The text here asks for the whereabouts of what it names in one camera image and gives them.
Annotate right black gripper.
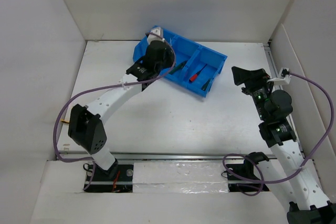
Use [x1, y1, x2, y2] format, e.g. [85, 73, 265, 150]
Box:
[232, 66, 275, 121]

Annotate green-handled cutting pliers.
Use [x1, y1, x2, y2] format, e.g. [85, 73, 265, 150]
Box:
[169, 60, 187, 74]

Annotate large green-handled screwdriver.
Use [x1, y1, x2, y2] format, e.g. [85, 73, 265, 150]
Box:
[201, 78, 213, 92]

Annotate red-handled screwdriver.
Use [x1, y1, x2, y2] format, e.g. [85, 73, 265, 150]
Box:
[188, 64, 207, 83]

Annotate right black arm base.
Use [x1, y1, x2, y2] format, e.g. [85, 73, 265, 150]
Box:
[222, 152, 270, 196]

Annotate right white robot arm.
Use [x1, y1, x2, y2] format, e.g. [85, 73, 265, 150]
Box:
[226, 67, 335, 223]

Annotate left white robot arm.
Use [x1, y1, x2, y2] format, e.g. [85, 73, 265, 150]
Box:
[68, 40, 174, 180]

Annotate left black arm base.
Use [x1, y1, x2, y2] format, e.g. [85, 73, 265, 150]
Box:
[83, 159, 134, 193]

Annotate blue three-compartment plastic bin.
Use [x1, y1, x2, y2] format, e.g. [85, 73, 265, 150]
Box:
[132, 25, 228, 99]

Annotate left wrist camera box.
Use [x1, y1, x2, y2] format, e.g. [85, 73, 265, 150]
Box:
[146, 26, 164, 44]

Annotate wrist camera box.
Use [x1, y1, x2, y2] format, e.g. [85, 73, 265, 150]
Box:
[267, 67, 291, 86]
[146, 26, 164, 44]

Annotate aluminium side rail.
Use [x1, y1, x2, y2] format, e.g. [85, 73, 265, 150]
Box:
[263, 44, 278, 78]

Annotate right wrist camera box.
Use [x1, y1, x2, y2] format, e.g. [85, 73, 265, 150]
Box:
[267, 67, 291, 86]

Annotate yellow-handled needle-nose pliers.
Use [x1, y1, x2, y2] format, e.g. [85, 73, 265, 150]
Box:
[60, 119, 69, 124]

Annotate aluminium front rail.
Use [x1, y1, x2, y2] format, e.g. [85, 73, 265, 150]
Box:
[56, 151, 278, 162]

